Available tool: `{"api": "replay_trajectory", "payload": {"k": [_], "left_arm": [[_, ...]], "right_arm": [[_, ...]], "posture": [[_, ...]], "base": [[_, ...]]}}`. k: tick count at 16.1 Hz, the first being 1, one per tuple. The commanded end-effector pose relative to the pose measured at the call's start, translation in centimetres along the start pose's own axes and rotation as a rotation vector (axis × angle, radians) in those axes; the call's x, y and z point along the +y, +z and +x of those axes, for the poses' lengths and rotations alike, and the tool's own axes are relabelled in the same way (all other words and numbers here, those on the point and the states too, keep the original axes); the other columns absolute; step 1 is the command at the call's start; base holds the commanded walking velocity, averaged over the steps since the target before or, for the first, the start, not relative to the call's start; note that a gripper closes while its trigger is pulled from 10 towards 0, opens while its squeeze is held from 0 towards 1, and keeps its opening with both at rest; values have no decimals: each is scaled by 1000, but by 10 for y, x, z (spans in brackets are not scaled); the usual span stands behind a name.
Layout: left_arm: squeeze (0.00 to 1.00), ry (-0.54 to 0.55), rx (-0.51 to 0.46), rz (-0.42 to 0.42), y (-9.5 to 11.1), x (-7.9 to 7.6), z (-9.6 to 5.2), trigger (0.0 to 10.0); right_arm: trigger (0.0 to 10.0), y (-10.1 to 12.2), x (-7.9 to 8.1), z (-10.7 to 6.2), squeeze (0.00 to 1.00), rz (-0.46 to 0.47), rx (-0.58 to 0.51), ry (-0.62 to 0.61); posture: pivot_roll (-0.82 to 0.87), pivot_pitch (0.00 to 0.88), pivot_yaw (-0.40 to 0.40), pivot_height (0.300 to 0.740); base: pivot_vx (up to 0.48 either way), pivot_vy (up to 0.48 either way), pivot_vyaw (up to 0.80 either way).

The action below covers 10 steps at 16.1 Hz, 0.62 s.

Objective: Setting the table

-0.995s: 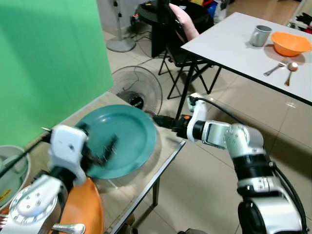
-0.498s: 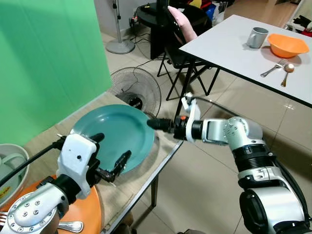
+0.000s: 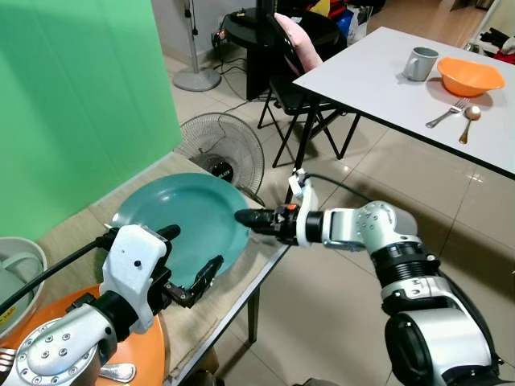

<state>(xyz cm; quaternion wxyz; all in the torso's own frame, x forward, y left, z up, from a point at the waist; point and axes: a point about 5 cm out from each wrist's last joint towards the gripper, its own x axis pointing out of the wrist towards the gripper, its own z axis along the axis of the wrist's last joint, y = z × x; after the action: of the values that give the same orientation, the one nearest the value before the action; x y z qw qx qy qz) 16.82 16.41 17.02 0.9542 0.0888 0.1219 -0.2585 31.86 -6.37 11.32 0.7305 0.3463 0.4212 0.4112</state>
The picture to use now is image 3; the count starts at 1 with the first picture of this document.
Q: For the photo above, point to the silver fork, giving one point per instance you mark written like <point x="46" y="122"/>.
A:
<point x="447" y="115"/>

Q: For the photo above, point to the green backdrop screen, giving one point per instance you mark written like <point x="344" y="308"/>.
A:
<point x="80" y="96"/>

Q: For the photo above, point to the black folding chair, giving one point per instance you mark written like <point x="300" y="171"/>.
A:
<point x="286" y="92"/>

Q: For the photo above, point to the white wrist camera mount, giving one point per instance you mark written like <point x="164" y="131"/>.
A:
<point x="133" y="265"/>
<point x="304" y="225"/>

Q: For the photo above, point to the golden spoon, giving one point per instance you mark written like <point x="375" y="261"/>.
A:
<point x="471" y="114"/>

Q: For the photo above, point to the pink cushion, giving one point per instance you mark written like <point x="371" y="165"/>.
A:
<point x="299" y="40"/>

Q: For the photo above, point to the grey pole stand with base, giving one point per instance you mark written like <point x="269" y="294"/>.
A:
<point x="197" y="79"/>

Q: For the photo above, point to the silver spoon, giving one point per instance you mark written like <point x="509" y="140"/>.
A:
<point x="119" y="372"/>

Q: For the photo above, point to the grey floor fan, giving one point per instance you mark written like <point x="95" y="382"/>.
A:
<point x="221" y="153"/>

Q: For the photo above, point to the orange round plate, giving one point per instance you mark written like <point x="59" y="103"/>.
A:
<point x="149" y="354"/>

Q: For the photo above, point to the orange plastic bowl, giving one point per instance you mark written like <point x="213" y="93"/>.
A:
<point x="471" y="79"/>

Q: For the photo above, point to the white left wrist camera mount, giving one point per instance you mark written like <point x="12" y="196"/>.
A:
<point x="133" y="265"/>

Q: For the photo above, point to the white table with black legs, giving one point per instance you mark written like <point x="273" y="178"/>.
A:
<point x="370" y="80"/>

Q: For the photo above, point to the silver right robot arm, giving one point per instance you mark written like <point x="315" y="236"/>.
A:
<point x="434" y="338"/>

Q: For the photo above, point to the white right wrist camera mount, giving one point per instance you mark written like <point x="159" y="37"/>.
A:
<point x="304" y="225"/>

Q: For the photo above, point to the black and red cloth pile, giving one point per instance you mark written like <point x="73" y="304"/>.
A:
<point x="495" y="44"/>

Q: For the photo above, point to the teal round plate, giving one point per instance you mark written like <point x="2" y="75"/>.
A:
<point x="189" y="217"/>

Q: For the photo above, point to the dark metal table leg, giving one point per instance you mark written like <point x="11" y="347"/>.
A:
<point x="253" y="318"/>

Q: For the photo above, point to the pale green plastic basin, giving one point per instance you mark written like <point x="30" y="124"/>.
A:
<point x="20" y="273"/>

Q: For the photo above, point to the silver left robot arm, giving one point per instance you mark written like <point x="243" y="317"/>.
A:
<point x="56" y="350"/>

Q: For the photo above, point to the grey mug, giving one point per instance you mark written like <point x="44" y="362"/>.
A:
<point x="418" y="66"/>

